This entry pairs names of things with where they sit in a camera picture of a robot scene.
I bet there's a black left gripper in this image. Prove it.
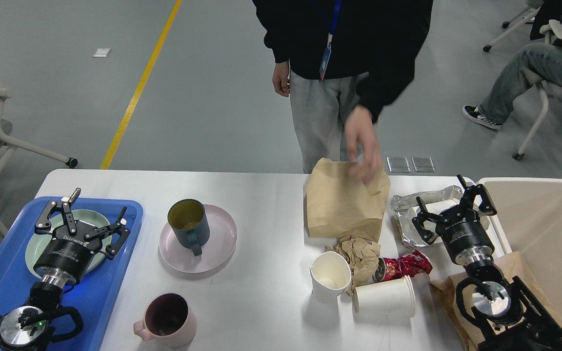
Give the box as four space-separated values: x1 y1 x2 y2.
34 188 131 285

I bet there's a red snack wrapper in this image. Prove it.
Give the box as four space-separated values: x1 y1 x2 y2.
372 250 433 283

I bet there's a pink plate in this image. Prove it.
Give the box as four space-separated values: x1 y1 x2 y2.
159 204 237 274

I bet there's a left floor socket plate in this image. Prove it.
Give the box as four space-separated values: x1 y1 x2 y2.
386 157 411 173

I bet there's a standing person in black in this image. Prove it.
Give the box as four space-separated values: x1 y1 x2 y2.
253 0 433 173

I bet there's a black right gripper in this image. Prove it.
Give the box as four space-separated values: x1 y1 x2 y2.
412 174 498 266

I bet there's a white plastic bin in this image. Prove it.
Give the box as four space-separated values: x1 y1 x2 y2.
480 177 562 327

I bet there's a blue plastic tray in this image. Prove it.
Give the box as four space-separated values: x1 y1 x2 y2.
0 197 143 351

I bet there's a brown paper under arm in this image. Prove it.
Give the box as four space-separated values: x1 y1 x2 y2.
430 253 562 351

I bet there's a standing person's left hand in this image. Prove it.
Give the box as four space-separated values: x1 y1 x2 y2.
345 105 383 186

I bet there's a pink mug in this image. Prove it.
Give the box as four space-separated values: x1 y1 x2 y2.
132 293 197 349

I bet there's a light green plate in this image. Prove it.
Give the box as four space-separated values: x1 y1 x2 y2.
25 209 111 278

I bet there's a white office chair right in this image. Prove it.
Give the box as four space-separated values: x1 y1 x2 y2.
513 20 562 160

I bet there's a right floor socket plate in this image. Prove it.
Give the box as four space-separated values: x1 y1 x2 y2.
412 157 436 173

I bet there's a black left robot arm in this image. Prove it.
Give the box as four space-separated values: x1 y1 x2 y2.
0 189 143 351

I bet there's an upright white paper cup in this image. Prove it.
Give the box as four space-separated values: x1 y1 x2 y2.
310 251 352 303

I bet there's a dark teal mug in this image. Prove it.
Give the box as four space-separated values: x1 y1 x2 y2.
167 198 210 257

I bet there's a white container in foil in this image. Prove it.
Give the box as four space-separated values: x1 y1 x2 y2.
407 198 460 245

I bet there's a crumpled brown paper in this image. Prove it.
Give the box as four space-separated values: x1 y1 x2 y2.
331 234 381 296

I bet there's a standing person's right hand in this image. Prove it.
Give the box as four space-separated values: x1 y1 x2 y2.
272 61 290 98

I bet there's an aluminium foil tray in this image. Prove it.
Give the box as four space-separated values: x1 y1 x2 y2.
392 186 485 248

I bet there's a brown paper bag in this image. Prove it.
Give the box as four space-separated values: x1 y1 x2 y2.
306 158 391 242

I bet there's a floor socket plate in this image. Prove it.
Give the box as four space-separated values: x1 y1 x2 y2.
412 157 436 173
386 157 411 173

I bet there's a lying white paper cup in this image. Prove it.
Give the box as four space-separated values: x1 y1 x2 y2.
352 276 415 317

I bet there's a seated person in jeans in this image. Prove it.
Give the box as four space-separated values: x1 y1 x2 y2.
462 18 562 130

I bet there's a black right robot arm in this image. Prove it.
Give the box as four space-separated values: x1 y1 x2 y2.
412 175 562 351

